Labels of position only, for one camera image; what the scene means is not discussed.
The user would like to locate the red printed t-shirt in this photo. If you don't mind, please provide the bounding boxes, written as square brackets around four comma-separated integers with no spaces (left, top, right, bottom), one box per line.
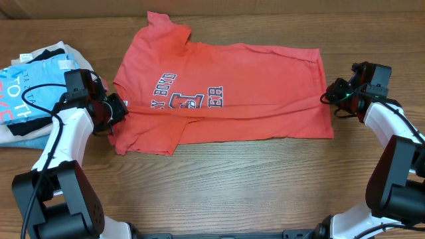
[109,12,334,155]

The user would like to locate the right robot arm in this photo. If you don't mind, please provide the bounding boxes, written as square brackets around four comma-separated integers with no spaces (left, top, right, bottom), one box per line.
[307,78,424,238]

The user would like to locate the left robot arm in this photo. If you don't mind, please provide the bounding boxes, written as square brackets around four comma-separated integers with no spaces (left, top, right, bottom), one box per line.
[12,93,137,239]

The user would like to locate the folded blue jeans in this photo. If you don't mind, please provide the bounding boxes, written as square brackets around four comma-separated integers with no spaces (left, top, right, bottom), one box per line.
[1,135,49,149]

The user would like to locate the black folded garment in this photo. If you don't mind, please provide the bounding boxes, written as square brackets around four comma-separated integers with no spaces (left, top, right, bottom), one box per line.
[6,48,65,136]

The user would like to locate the light blue folded t-shirt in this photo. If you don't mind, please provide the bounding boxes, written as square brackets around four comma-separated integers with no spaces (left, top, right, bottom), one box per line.
[1,53,79,125]

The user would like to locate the beige folded garment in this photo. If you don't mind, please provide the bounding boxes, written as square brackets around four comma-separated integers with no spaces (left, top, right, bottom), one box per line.
[1,41,93,143]

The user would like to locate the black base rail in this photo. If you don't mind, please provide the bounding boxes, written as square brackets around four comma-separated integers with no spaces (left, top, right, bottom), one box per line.
[135,229,315,239]

